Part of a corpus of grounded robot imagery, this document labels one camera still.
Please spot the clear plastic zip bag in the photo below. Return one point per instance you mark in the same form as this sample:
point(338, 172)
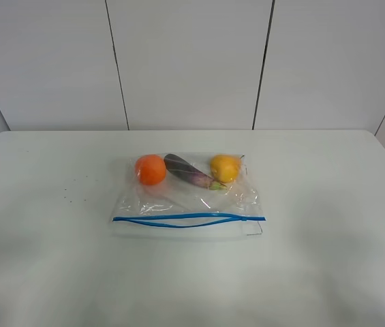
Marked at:
point(176, 208)

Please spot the purple eggplant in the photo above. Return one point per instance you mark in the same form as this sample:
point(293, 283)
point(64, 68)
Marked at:
point(183, 170)

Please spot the yellow lemon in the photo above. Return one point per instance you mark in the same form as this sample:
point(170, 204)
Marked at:
point(225, 168)

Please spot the orange fruit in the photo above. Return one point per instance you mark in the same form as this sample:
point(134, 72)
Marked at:
point(150, 170)

